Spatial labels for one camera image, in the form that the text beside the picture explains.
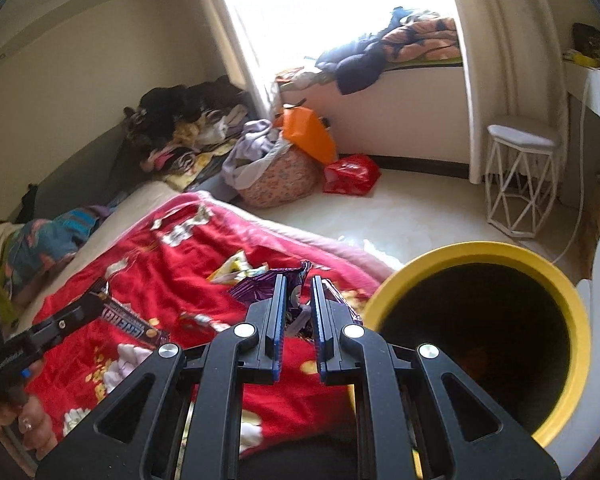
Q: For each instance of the orange patterned blanket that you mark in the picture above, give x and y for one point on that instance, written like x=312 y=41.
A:
x=420 y=40

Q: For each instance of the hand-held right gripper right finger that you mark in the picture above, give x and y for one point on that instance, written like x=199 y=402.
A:
x=319 y=320

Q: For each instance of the yellow snack wrapper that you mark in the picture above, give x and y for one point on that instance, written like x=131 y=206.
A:
x=230 y=267

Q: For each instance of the red floral blanket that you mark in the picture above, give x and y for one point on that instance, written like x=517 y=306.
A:
x=180 y=260

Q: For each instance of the grey-green headboard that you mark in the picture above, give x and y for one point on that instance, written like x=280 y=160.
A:
x=80 y=170

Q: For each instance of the blue patterned clothing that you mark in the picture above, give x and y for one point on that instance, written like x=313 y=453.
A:
x=45 y=240

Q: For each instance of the yellow-rimmed black trash bin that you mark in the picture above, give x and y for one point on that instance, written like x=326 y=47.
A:
x=480 y=335

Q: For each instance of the yellow item on desk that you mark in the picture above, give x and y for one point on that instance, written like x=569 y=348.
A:
x=577 y=57

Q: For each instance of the lavender clothing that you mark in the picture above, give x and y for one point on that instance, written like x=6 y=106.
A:
x=252 y=145

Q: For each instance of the dark blue jacket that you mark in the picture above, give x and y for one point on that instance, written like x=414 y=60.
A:
x=360 y=65

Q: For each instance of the wide cream curtain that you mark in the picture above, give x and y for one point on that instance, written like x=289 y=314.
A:
x=505 y=60

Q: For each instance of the white window seat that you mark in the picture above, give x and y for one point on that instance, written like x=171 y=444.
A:
x=405 y=110

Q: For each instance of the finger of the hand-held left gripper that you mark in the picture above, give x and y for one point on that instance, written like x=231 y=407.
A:
x=92 y=301

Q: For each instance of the orange cloth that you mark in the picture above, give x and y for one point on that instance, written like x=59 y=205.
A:
x=290 y=76

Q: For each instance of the orange paper bag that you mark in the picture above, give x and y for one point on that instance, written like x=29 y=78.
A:
x=305 y=132

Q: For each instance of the floral fabric laundry basket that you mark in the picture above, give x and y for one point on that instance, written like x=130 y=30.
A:
x=285 y=180

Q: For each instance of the brown candy bar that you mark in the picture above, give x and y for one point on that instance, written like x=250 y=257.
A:
x=135 y=325

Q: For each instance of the dark olive bag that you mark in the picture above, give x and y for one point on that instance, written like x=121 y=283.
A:
x=597 y=40

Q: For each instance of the window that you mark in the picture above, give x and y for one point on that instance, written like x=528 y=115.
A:
x=380 y=10

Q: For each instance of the pile of dark clothes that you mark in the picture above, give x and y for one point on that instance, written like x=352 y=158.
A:
x=180 y=105

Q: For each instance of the cream bed mattress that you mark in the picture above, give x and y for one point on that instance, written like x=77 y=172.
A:
x=130 y=205

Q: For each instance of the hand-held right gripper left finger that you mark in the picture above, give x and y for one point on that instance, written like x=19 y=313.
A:
x=280 y=320

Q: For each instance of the person's left hand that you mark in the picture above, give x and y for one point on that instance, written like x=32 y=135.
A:
x=30 y=430

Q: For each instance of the narrow cream curtain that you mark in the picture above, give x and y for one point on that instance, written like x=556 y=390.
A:
x=240 y=60

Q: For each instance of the red printed shopping bag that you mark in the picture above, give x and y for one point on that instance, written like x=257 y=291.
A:
x=352 y=175

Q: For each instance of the purple foil wrapper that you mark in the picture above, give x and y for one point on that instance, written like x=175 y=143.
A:
x=255 y=287

